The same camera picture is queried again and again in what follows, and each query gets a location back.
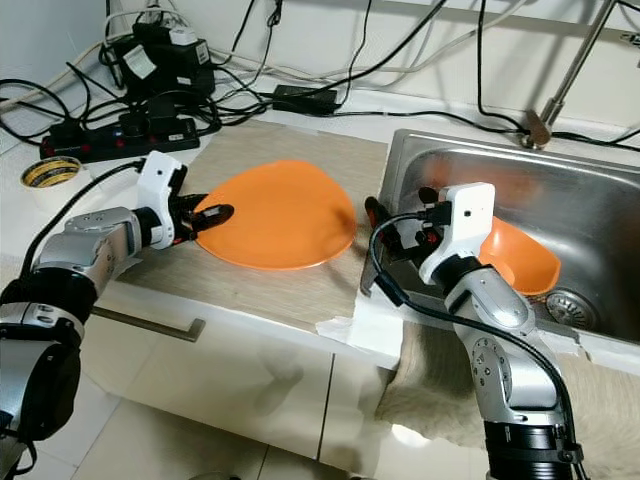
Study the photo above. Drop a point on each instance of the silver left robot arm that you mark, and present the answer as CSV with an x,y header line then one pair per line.
x,y
90,245

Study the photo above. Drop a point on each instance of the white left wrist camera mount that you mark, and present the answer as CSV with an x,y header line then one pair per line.
x,y
157,180

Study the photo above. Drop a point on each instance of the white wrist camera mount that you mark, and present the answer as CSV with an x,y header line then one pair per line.
x,y
157,180
470,215

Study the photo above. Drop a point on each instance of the round sink drain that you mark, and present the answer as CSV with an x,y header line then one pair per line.
x,y
570,310

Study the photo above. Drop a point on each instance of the white paper towel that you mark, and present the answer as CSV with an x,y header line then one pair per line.
x,y
375,330

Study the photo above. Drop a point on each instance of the beige counter mat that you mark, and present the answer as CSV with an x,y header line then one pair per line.
x,y
250,295

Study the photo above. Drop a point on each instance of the black charger with white label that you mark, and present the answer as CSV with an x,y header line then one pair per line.
x,y
175,70

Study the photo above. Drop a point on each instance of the stainless steel sink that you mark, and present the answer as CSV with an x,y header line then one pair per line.
x,y
560,170

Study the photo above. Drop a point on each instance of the orange plastic bowl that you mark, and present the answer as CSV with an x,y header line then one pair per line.
x,y
525,262

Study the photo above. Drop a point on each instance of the white tape roll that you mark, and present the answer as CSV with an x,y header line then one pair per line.
x,y
50,197

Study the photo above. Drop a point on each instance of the black power strip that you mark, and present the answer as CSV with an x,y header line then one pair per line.
x,y
90,143

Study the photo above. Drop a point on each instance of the metal faucet pipe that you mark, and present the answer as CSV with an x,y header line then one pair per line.
x,y
540,125

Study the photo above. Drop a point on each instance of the wide white cabinet door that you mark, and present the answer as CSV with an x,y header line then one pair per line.
x,y
220,395

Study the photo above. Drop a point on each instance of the beige hanging towel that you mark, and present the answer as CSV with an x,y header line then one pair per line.
x,y
420,390

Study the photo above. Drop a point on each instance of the orange plastic plate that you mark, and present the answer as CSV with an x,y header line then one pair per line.
x,y
280,215

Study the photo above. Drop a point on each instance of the small black power adapter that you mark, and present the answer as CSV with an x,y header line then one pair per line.
x,y
305,100

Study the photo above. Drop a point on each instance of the narrow white cabinet door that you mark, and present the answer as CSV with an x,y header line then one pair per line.
x,y
355,410

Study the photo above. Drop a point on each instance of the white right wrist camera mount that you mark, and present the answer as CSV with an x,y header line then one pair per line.
x,y
470,215

